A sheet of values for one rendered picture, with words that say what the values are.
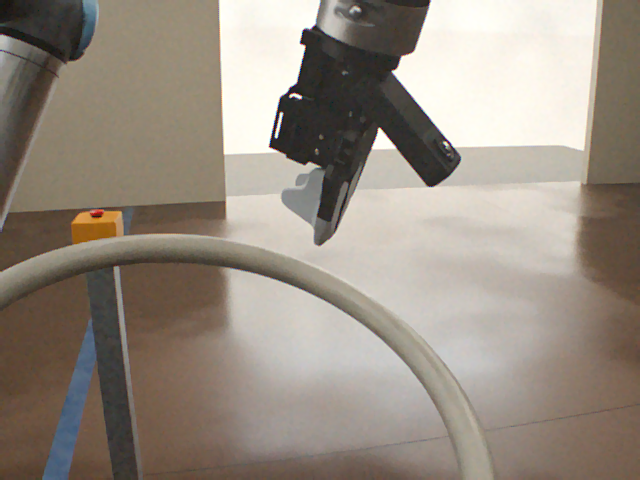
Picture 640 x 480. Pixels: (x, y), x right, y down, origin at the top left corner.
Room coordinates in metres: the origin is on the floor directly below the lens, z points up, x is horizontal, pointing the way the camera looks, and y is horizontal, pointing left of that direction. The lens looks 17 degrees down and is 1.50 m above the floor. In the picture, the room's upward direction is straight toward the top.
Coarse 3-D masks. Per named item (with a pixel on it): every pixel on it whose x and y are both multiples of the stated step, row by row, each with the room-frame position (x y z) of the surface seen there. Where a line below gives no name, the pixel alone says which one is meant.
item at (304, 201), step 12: (312, 180) 0.59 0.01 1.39; (288, 192) 0.60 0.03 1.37; (300, 192) 0.59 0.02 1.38; (312, 192) 0.59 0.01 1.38; (288, 204) 0.60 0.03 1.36; (300, 204) 0.60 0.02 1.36; (312, 204) 0.59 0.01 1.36; (336, 204) 0.58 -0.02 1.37; (300, 216) 0.60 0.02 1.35; (312, 216) 0.60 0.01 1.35; (336, 216) 0.59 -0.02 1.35; (324, 228) 0.59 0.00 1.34; (324, 240) 0.61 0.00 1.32
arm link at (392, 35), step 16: (320, 0) 0.55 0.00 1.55; (336, 0) 0.52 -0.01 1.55; (352, 0) 0.52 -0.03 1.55; (368, 0) 0.51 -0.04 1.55; (320, 16) 0.54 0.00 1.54; (336, 16) 0.52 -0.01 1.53; (352, 16) 0.51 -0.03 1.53; (368, 16) 0.51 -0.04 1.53; (384, 16) 0.51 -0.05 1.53; (400, 16) 0.51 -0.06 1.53; (416, 16) 0.52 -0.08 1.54; (336, 32) 0.53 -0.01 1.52; (352, 32) 0.52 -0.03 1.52; (368, 32) 0.52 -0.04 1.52; (384, 32) 0.52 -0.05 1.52; (400, 32) 0.52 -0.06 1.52; (416, 32) 0.53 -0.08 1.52; (352, 48) 0.54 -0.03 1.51; (368, 48) 0.52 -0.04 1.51; (384, 48) 0.52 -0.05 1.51; (400, 48) 0.53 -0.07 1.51
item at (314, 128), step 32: (320, 32) 0.58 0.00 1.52; (320, 64) 0.56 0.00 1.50; (352, 64) 0.53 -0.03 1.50; (384, 64) 0.54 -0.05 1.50; (288, 96) 0.57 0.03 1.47; (320, 96) 0.57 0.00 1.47; (352, 96) 0.56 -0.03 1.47; (288, 128) 0.58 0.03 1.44; (320, 128) 0.56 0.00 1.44; (352, 128) 0.55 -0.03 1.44; (320, 160) 0.57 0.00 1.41; (352, 160) 0.55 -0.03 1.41
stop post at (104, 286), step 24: (96, 216) 1.64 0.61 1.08; (120, 216) 1.69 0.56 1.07; (96, 288) 1.62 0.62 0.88; (120, 288) 1.69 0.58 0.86; (96, 312) 1.61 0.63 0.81; (120, 312) 1.65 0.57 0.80; (96, 336) 1.61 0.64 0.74; (120, 336) 1.62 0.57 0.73; (120, 360) 1.62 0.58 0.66; (120, 384) 1.62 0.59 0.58; (120, 408) 1.62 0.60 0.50; (120, 432) 1.62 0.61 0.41; (120, 456) 1.62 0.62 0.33
